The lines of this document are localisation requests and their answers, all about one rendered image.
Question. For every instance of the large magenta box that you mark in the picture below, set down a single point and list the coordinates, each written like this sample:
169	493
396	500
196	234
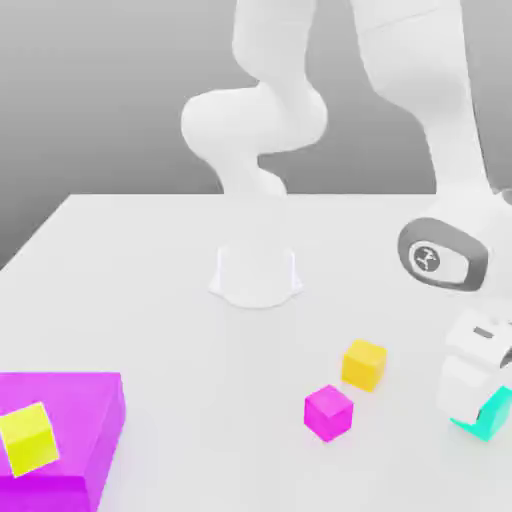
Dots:
80	400

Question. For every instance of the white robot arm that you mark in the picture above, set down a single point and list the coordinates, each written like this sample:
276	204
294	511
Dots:
276	116

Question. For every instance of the small orange cube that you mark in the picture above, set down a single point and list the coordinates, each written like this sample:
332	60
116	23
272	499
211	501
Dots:
364	366

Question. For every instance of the small turquoise cube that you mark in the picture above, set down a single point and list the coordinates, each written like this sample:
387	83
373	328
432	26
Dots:
492	420

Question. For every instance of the small yellow cube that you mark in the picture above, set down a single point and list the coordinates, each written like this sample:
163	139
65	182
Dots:
30	440

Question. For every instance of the small magenta cube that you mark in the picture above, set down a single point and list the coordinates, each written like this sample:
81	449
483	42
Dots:
328	414

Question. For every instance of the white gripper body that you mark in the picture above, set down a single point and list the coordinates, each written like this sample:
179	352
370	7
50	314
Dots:
464	380

